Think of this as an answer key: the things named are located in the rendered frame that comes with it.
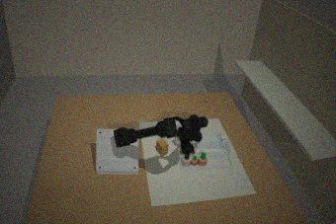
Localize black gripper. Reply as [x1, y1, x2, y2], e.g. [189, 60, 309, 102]
[178, 127, 195, 154]

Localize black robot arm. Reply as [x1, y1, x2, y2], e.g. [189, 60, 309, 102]
[114, 114, 209, 148]

